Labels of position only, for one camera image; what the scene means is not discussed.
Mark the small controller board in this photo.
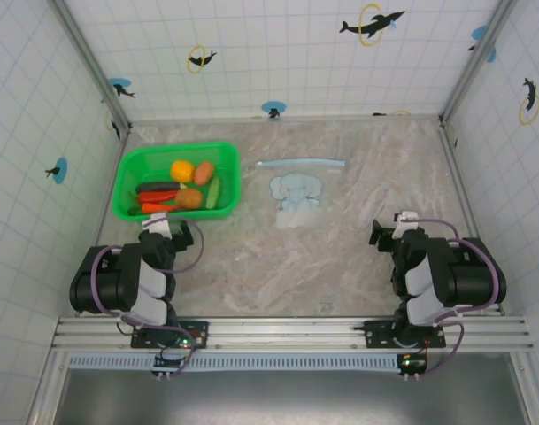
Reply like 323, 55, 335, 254
396, 352, 428, 382
152, 349, 195, 380

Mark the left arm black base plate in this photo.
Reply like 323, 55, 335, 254
130, 319, 211, 351

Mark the right small controller board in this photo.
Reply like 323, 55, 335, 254
396, 352, 428, 382

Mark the aluminium mounting rail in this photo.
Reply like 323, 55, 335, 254
51, 314, 535, 354

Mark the aluminium side frame bar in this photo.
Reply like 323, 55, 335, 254
439, 120, 505, 316

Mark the upright dolphin ring sticker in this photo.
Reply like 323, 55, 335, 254
518, 77, 539, 127

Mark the brown potato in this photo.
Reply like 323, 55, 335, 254
174, 188, 204, 210

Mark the orange fruit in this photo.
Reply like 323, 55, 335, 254
170, 159, 196, 184

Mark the aluminium corner post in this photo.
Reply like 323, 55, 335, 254
441, 0, 518, 123
51, 0, 133, 130

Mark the left small controller board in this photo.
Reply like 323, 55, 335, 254
152, 349, 195, 380

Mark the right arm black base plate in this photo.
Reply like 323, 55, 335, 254
364, 319, 447, 351

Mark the green plastic mesh basket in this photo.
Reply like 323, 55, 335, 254
112, 140, 243, 221

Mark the blue circle dolphin sticker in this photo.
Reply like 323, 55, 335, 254
44, 157, 69, 184
261, 100, 288, 120
466, 25, 498, 64
108, 77, 136, 99

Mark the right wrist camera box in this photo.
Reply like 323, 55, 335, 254
392, 211, 420, 240

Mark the pale green cucumber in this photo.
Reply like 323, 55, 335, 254
205, 176, 222, 211

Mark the red chili pepper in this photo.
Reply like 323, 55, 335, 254
137, 189, 178, 205

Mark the small dolphin ring sticker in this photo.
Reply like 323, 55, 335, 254
187, 43, 219, 74

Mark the orange carrot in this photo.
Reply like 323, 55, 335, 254
140, 202, 181, 214

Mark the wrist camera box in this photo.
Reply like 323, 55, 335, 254
392, 211, 420, 240
141, 211, 173, 238

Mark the large dolphin ring sticker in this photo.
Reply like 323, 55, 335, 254
338, 3, 406, 48

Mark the dark purple eggplant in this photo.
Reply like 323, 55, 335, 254
135, 182, 181, 194

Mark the white slotted cable duct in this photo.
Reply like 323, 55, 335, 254
68, 352, 405, 371

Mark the aluminium rear frame bar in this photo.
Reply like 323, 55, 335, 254
127, 113, 445, 126

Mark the clear elephant zip-top bag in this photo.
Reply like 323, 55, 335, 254
254, 158, 348, 234

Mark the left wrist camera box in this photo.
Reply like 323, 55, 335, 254
141, 211, 173, 238

